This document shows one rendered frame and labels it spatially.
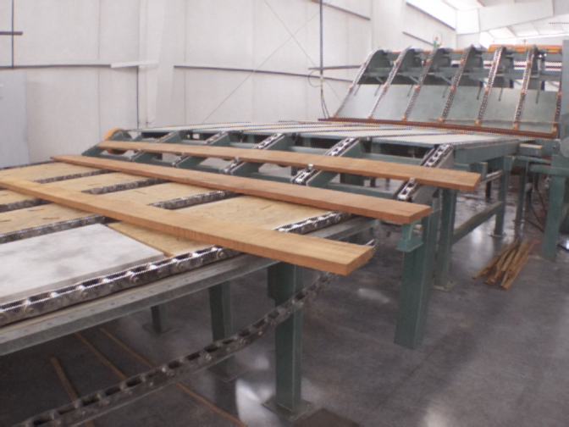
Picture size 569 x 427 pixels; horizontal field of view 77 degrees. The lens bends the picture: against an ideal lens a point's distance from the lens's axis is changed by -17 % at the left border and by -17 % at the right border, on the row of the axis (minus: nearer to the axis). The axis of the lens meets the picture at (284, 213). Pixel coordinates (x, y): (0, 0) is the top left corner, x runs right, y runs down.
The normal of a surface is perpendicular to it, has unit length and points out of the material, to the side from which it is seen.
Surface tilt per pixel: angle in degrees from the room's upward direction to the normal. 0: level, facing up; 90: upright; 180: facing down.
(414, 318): 90
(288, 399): 90
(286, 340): 90
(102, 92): 89
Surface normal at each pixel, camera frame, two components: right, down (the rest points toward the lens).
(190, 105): 0.55, 0.18
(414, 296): -0.68, 0.18
